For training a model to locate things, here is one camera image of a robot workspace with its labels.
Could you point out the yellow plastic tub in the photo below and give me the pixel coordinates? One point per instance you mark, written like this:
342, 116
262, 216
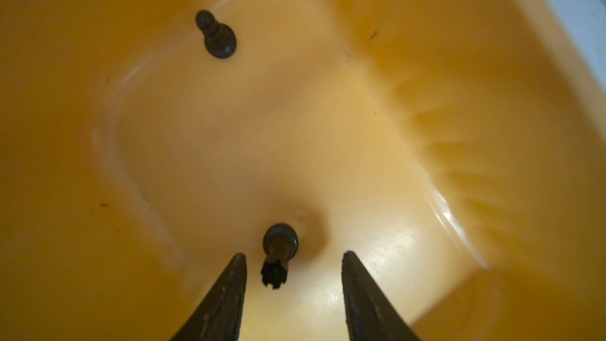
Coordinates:
456, 146

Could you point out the black pawn end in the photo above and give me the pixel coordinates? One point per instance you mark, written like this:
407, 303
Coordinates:
220, 39

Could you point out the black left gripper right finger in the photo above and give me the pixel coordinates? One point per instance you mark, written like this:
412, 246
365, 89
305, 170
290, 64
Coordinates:
370, 316

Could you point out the black rook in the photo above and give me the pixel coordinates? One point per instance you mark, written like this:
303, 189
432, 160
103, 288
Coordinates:
280, 244

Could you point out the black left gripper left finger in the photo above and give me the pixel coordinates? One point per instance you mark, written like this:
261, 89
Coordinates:
218, 317

